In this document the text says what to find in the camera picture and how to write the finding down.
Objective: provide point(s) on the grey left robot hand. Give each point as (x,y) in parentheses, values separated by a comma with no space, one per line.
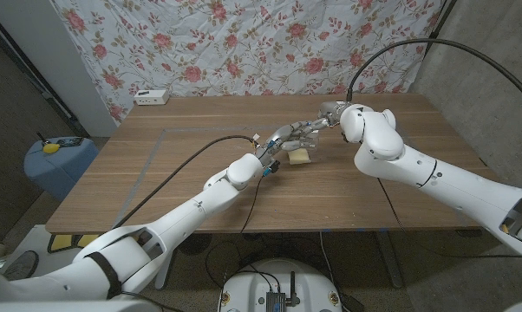
(287,134)

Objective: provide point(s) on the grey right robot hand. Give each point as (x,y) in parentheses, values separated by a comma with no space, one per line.
(330,113)

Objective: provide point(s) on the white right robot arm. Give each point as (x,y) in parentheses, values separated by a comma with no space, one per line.
(443,186)

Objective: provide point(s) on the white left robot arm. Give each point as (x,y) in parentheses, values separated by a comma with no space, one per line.
(178,212)

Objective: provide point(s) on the yellow sponge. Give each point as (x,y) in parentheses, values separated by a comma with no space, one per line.
(299,157)

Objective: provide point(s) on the floral rose backdrop cloth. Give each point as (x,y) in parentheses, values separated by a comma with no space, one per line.
(252,47)

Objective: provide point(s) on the black stand pole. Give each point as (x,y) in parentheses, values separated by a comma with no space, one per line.
(439,28)

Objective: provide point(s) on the white power strip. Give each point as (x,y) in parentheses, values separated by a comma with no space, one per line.
(151,97)

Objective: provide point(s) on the black round disc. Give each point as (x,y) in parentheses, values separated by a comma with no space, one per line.
(194,243)

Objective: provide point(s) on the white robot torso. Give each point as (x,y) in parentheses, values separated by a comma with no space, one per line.
(278,281)

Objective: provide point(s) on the black antenna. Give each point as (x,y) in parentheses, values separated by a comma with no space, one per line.
(292,288)

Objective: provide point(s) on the grey table leg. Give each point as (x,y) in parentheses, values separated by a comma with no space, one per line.
(391,264)

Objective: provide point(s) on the grey computer box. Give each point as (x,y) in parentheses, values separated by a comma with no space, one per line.
(276,302)

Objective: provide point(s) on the white table leg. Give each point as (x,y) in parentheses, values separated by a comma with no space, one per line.
(165,277)

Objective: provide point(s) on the black flat device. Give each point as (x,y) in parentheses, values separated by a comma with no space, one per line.
(70,141)

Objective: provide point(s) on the blue round stool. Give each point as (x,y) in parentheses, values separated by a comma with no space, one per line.
(57,173)

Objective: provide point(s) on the small yellow object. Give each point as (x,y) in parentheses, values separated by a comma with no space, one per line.
(50,148)

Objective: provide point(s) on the yellow black floor mat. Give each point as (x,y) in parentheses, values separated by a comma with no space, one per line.
(61,242)

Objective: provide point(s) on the grey shoe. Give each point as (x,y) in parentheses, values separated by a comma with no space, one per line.
(22,264)

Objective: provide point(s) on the black diagonal door frame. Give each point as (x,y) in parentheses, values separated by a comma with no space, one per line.
(27,68)

